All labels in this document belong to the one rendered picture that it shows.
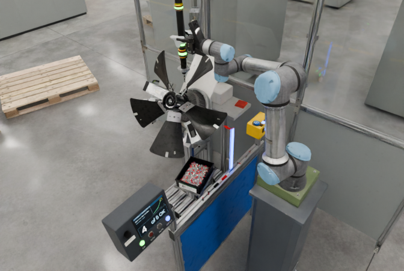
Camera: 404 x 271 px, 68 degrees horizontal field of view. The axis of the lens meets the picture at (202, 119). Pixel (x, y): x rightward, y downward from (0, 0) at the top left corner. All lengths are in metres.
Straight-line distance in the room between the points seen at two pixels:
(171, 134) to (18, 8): 5.58
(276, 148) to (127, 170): 2.12
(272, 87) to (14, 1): 6.32
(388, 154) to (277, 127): 1.13
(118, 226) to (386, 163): 1.73
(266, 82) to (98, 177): 2.37
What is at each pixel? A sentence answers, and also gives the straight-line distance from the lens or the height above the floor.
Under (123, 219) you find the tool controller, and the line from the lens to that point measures 1.29.
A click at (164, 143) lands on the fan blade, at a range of 1.91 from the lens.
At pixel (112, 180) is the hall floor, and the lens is 3.15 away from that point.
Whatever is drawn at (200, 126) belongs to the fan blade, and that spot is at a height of 1.16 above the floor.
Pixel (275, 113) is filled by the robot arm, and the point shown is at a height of 1.55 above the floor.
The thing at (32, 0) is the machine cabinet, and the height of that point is 0.56.
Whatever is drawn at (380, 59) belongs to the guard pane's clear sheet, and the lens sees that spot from 1.98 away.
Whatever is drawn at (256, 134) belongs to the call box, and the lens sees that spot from 1.94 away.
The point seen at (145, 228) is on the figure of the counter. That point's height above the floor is 1.16.
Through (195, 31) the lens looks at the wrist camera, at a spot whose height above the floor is 1.71.
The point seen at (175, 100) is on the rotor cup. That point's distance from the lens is 1.87.
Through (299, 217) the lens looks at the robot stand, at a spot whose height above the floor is 1.00.
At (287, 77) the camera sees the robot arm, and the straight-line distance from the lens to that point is 1.20.
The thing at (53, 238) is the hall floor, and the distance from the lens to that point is 2.96.
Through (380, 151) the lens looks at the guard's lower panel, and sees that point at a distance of 2.27.
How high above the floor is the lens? 2.29
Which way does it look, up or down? 38 degrees down
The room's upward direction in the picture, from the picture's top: 3 degrees counter-clockwise
